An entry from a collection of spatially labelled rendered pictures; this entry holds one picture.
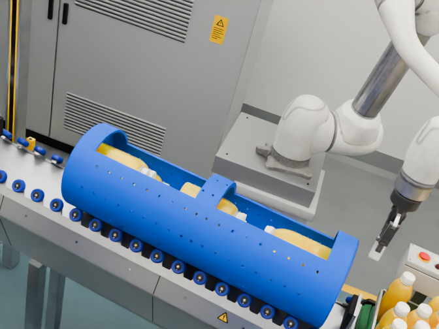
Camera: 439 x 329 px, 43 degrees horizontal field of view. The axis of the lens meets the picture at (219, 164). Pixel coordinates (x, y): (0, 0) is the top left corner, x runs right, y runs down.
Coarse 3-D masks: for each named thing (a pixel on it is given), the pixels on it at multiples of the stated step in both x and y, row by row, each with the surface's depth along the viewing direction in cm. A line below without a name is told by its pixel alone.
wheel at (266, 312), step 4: (264, 304) 164; (268, 304) 163; (264, 308) 163; (268, 308) 163; (272, 308) 163; (260, 312) 163; (264, 312) 163; (268, 312) 163; (272, 312) 162; (264, 316) 163; (268, 316) 163; (272, 316) 162
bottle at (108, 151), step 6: (102, 144) 173; (96, 150) 171; (102, 150) 171; (108, 150) 171; (114, 150) 172; (108, 156) 170; (114, 156) 170; (120, 156) 170; (126, 156) 171; (132, 156) 172; (120, 162) 169; (126, 162) 169; (132, 162) 170; (138, 162) 171; (138, 168) 170
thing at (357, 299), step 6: (354, 294) 166; (360, 294) 166; (354, 300) 164; (360, 300) 164; (348, 306) 166; (354, 306) 162; (348, 312) 160; (354, 312) 159; (348, 318) 160; (354, 318) 159; (342, 324) 162; (348, 324) 160
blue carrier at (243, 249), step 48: (96, 144) 166; (96, 192) 164; (144, 192) 160; (144, 240) 168; (192, 240) 157; (240, 240) 154; (336, 240) 154; (240, 288) 161; (288, 288) 151; (336, 288) 148
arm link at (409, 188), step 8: (400, 168) 139; (400, 176) 137; (400, 184) 137; (408, 184) 135; (416, 184) 134; (424, 184) 134; (400, 192) 137; (408, 192) 136; (416, 192) 135; (424, 192) 135; (416, 200) 137
